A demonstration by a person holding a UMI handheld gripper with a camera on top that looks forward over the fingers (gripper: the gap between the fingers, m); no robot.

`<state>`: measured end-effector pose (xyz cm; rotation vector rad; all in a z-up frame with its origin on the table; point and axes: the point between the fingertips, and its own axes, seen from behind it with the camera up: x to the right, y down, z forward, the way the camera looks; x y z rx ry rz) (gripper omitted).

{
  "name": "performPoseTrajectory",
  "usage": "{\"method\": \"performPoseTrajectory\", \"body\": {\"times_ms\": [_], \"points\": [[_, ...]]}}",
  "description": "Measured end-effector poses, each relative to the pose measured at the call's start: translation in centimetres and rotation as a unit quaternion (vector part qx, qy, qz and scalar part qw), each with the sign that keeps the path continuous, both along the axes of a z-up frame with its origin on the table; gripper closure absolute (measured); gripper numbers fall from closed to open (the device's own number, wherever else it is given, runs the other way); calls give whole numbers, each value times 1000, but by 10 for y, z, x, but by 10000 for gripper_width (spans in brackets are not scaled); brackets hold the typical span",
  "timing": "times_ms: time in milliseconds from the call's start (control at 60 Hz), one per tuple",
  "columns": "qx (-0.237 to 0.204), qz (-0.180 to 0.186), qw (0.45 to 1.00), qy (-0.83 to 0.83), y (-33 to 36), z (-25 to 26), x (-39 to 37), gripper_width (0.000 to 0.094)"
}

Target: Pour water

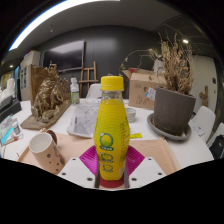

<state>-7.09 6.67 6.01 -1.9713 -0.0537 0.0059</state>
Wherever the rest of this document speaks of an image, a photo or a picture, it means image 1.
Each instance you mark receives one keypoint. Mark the cardboard box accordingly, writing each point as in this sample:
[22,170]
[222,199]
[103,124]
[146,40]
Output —
[140,90]

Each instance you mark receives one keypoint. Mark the black backpack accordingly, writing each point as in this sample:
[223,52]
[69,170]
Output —
[218,146]

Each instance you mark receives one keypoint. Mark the dark wall screen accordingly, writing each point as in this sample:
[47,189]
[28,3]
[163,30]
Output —
[63,55]

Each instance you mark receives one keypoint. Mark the tan wooden drawing board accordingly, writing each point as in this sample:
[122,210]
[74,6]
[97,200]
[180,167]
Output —
[73,143]
[156,153]

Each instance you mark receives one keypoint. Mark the printed newspaper sheet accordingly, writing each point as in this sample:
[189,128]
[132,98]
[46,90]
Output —
[83,120]

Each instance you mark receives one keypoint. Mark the brown relief sculpture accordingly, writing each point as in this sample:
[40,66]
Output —
[50,96]

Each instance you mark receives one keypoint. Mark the beige dotted cup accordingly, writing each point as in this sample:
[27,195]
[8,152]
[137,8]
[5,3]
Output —
[45,153]

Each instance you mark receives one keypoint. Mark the colourful painted picture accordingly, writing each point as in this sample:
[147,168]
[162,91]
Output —
[6,130]

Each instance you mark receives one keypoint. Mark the grey plant saucer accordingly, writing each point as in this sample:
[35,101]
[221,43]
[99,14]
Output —
[173,137]

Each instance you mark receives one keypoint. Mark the small grey tape roll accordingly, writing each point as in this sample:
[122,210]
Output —
[131,115]

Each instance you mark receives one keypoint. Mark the small yellow wrapper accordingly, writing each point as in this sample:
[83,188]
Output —
[135,135]

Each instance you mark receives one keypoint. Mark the white cabinet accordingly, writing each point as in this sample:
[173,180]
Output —
[33,56]

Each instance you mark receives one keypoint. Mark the yellow drink bottle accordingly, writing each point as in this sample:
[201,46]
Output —
[111,140]

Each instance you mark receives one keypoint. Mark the small paint jar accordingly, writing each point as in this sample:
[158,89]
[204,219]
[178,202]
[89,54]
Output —
[16,126]

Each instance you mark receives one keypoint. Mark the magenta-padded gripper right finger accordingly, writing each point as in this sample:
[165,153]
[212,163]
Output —
[143,171]

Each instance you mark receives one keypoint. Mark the wooden easel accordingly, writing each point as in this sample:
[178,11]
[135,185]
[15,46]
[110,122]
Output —
[88,80]

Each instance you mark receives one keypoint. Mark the black flat box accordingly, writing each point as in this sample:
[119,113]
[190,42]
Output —
[11,111]
[6,102]

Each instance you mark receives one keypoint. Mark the white spray bottle green label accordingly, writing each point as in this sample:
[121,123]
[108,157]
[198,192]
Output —
[75,95]

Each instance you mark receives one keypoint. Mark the wooden figure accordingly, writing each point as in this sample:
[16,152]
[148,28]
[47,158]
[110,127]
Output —
[204,96]

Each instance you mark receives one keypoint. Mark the long ceiling strip light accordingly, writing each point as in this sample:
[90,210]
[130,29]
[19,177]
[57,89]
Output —
[50,13]

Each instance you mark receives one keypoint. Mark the dark pot with dried plant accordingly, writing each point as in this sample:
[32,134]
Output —
[173,110]

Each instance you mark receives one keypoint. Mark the paintbrush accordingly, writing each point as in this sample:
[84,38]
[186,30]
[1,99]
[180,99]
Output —
[13,139]

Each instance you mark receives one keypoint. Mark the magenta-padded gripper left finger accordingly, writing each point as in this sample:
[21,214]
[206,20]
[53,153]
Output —
[78,171]

